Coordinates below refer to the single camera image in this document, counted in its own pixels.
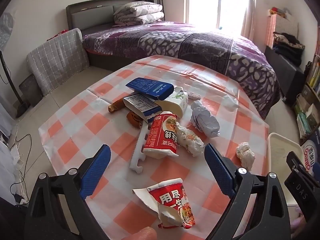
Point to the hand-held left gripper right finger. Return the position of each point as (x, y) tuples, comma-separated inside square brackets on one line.
[(220, 172)]

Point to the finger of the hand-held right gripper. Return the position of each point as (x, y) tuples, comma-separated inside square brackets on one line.
[(293, 161)]

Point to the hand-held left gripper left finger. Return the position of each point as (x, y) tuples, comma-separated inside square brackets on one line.
[(96, 170)]

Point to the white plastic bin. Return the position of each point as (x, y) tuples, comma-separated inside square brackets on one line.
[(280, 150)]

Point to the white tissue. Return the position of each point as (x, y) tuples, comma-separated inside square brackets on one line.
[(245, 155)]

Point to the noodle wrapper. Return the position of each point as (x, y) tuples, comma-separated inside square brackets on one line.
[(190, 140)]

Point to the white foam puzzle strip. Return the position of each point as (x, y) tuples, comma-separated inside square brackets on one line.
[(140, 152)]

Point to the silver foil bag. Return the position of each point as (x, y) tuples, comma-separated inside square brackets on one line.
[(205, 120)]

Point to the torn red noodle cup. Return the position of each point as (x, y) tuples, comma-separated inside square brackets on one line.
[(172, 200)]

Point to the brown snack wrapper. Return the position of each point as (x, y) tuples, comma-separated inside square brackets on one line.
[(133, 120)]

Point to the brown sausage wrapper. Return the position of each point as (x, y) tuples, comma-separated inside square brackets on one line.
[(115, 106)]

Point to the white and blue box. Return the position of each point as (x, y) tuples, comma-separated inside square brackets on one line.
[(141, 106)]

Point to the white green paper carton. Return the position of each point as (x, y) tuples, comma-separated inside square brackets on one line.
[(175, 102)]

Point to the dark blue box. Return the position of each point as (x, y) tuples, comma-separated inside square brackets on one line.
[(150, 86)]

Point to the person's left hand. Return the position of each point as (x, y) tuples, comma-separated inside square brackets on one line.
[(145, 234)]

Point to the blue water carton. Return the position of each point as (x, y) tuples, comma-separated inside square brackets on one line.
[(311, 155)]

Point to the orange white checked tablecloth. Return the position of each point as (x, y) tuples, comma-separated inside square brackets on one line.
[(120, 155)]

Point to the wooden bookshelf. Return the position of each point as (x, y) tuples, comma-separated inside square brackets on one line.
[(311, 85)]

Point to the pink knitted piece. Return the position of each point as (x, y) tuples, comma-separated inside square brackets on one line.
[(194, 96)]

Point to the black bench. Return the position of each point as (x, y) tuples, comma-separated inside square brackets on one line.
[(282, 67)]

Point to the standing fan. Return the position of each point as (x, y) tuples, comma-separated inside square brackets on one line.
[(23, 108)]

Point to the stack of folded clothes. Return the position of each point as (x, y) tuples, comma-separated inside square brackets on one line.
[(290, 45)]

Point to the purple patterned blanket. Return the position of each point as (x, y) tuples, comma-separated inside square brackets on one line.
[(200, 45)]

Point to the red cloth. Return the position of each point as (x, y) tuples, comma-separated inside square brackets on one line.
[(63, 31)]

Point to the pink curtain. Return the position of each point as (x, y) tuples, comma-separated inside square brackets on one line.
[(250, 12)]

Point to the folded floral quilt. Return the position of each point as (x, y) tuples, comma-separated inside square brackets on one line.
[(137, 12)]

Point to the window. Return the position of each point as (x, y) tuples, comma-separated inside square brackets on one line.
[(207, 0)]

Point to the dark bed frame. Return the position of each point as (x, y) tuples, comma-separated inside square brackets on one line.
[(87, 13)]

